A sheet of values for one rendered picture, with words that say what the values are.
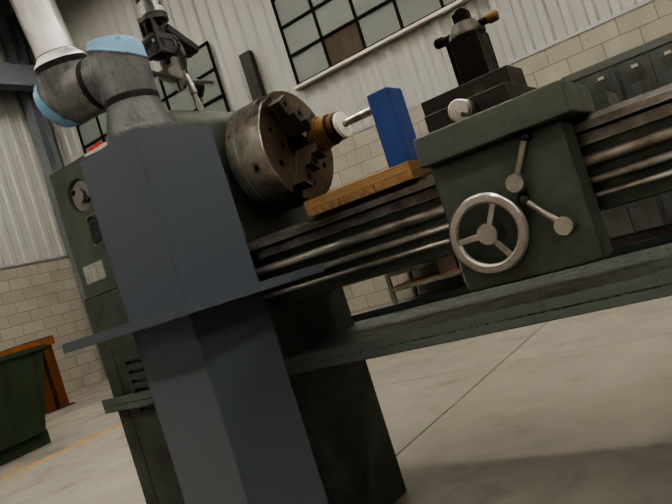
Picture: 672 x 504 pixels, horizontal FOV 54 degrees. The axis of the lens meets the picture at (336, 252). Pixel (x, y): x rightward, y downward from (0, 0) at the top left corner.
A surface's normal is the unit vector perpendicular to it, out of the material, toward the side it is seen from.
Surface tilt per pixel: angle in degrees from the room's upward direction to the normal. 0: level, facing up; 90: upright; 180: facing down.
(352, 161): 90
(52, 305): 90
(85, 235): 90
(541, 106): 90
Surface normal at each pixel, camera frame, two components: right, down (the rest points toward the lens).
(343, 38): -0.54, 0.15
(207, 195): 0.74, -0.25
